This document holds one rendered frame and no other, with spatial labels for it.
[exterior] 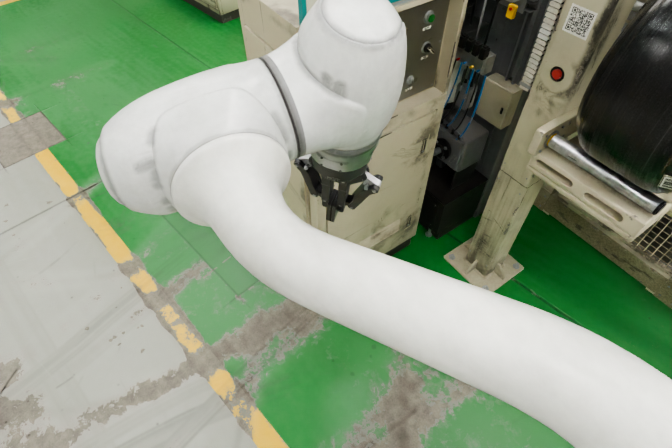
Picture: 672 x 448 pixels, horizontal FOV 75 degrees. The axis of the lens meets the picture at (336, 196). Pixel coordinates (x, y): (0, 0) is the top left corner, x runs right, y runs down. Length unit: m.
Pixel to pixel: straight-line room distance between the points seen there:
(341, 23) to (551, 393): 0.29
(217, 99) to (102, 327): 1.90
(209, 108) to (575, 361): 0.30
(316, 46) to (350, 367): 1.64
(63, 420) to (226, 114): 1.83
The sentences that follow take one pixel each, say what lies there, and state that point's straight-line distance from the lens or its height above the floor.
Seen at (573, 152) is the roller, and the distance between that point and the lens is 1.46.
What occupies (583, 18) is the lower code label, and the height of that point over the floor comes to 1.23.
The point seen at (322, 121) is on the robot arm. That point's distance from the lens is 0.40.
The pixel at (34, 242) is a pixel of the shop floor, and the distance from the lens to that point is 2.67.
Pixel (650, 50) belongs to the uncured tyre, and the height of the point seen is 1.30.
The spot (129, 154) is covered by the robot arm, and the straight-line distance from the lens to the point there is 0.38.
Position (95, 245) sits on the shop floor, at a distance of 2.50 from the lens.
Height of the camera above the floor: 1.78
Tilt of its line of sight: 48 degrees down
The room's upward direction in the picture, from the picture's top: straight up
